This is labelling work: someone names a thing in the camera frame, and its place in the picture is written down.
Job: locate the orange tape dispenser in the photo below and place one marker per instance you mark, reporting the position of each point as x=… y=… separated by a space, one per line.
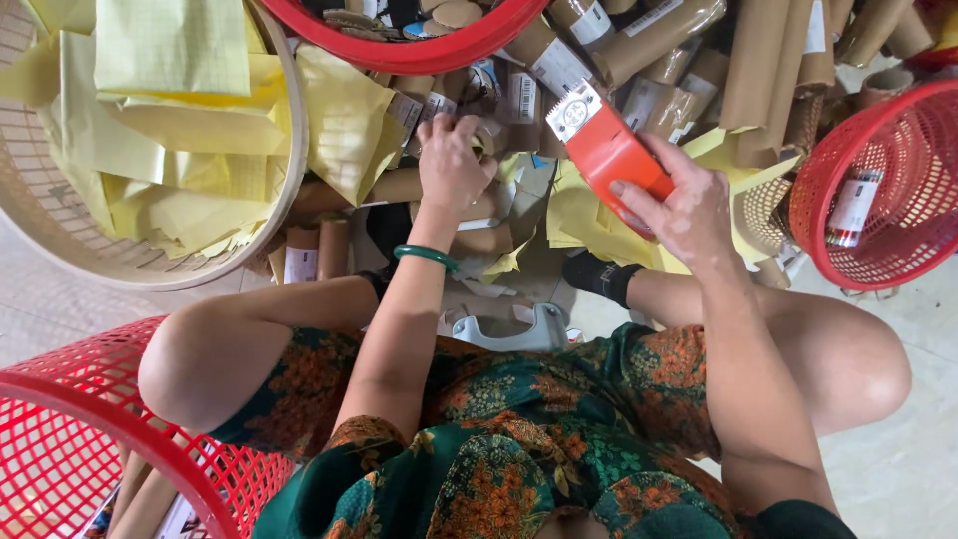
x=602 y=150

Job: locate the person's right hand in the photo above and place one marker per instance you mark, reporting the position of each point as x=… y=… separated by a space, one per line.
x=692 y=217

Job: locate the heap of brown cardboard tubes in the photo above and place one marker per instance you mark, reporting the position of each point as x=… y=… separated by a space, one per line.
x=756 y=67

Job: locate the person's left leg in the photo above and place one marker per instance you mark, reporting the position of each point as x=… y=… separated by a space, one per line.
x=239 y=352

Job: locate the person's leg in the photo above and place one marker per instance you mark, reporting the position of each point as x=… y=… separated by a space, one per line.
x=239 y=352
x=823 y=352

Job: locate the black sock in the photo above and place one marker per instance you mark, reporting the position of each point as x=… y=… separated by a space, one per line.
x=378 y=283
x=599 y=275

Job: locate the heap of yellow paper sheets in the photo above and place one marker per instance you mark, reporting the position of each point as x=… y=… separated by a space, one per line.
x=172 y=112

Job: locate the large beige round basket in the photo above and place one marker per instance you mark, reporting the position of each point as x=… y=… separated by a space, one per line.
x=45 y=217

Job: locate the person's left hand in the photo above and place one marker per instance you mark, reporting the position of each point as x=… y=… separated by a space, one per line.
x=449 y=172

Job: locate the small beige mesh basket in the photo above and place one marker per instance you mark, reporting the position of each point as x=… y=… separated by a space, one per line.
x=763 y=213

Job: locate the person's right leg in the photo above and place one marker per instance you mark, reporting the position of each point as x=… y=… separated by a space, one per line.
x=823 y=352

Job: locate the folded yellow paper sheet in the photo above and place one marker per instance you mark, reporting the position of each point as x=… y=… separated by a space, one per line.
x=344 y=127

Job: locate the labelled cardboard tube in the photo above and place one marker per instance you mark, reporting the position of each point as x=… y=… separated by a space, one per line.
x=853 y=206

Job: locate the green floral dress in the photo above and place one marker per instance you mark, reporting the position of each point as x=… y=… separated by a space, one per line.
x=509 y=434

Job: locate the green jade bangle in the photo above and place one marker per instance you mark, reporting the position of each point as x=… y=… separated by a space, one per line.
x=426 y=254

